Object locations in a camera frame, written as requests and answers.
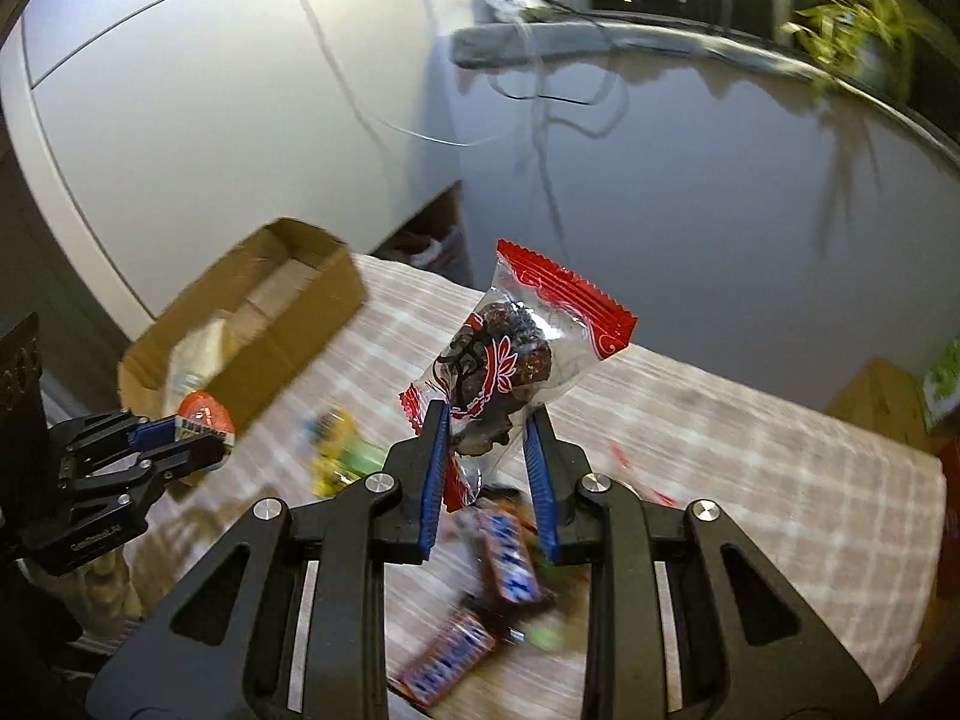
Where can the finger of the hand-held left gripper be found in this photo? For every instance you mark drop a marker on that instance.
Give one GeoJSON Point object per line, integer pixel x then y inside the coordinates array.
{"type": "Point", "coordinates": [154, 433]}
{"type": "Point", "coordinates": [187, 456]}

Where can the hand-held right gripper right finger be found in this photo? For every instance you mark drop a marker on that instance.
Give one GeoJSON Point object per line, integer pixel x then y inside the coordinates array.
{"type": "Point", "coordinates": [541, 487]}

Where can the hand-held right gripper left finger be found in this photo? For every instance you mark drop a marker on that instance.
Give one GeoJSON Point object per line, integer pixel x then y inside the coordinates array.
{"type": "Point", "coordinates": [435, 465]}

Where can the orange snack packet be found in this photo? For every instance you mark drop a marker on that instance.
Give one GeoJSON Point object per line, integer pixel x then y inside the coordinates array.
{"type": "Point", "coordinates": [202, 414]}

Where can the clear red snack packet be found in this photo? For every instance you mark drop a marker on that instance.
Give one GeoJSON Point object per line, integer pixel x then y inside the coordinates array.
{"type": "Point", "coordinates": [517, 345]}

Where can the green snack packet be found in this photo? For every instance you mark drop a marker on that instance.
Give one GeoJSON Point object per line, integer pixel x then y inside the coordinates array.
{"type": "Point", "coordinates": [364, 459]}
{"type": "Point", "coordinates": [551, 634]}

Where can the cardboard box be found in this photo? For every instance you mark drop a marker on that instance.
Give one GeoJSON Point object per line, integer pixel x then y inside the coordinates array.
{"type": "Point", "coordinates": [300, 330]}

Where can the brown snack bar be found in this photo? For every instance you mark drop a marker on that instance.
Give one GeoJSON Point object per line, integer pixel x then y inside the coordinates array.
{"type": "Point", "coordinates": [510, 555]}
{"type": "Point", "coordinates": [450, 652]}

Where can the pale packet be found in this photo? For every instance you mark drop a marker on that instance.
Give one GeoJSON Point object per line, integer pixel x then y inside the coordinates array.
{"type": "Point", "coordinates": [196, 360]}

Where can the yellow snack packet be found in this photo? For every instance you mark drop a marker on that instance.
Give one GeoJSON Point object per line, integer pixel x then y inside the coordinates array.
{"type": "Point", "coordinates": [334, 450]}

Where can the black snack packet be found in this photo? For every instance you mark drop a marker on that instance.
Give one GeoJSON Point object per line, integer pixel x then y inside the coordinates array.
{"type": "Point", "coordinates": [487, 606]}

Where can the checked table cloth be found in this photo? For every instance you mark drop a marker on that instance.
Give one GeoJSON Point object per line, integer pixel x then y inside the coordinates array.
{"type": "Point", "coordinates": [712, 465]}

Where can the white power adapter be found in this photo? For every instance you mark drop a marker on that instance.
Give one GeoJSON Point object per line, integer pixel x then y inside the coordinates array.
{"type": "Point", "coordinates": [499, 6]}

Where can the green potted plant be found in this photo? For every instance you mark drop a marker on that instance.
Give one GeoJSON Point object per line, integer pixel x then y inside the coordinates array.
{"type": "Point", "coordinates": [862, 15]}

